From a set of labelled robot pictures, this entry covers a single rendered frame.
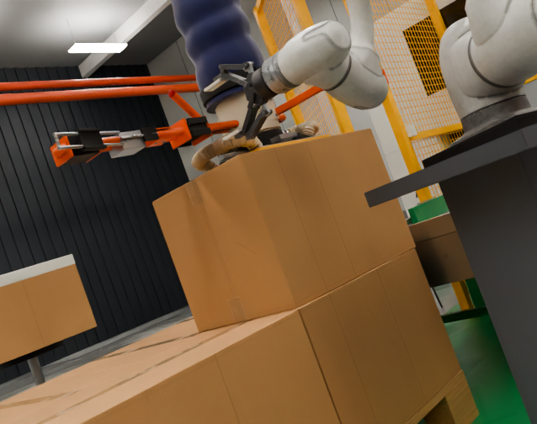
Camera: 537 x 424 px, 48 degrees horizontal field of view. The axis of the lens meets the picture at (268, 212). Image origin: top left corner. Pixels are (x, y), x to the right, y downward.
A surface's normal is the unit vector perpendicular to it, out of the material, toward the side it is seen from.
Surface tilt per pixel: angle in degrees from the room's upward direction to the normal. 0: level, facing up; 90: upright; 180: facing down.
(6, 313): 90
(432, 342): 90
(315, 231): 90
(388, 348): 90
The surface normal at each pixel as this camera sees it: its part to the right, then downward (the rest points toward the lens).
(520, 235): -0.84, 0.29
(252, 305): -0.66, 0.21
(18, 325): 0.59, -0.26
